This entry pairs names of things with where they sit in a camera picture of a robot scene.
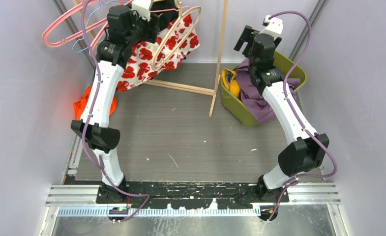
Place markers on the purple skirt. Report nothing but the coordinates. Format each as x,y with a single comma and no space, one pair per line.
249,95

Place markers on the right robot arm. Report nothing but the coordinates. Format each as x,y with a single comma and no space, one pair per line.
266,94

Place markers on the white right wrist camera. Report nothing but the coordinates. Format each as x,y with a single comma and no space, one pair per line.
273,26

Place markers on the green plastic basket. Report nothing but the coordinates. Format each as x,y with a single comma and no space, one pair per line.
238,107

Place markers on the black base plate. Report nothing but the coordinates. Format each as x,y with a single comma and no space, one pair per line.
190,195

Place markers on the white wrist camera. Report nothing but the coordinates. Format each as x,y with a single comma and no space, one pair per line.
273,26
142,7

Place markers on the orange cloth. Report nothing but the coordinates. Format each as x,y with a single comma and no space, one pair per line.
80,105

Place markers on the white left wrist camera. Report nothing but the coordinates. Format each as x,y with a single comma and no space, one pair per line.
142,7

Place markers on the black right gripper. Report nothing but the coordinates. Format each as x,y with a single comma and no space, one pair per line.
247,36

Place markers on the thin pink wire hanger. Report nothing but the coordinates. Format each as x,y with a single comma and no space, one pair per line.
168,9

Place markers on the red white patterned garment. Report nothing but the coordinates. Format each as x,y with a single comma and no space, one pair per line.
146,62

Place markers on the pink empty hanger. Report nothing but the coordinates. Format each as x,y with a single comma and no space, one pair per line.
78,7

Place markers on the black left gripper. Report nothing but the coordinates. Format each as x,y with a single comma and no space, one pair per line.
150,35

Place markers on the wooden clothes rack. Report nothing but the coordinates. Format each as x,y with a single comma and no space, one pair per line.
200,90

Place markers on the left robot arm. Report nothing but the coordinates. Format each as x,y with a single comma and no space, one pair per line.
127,26

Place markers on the pink plastic hanger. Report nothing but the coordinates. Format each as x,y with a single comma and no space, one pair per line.
103,24

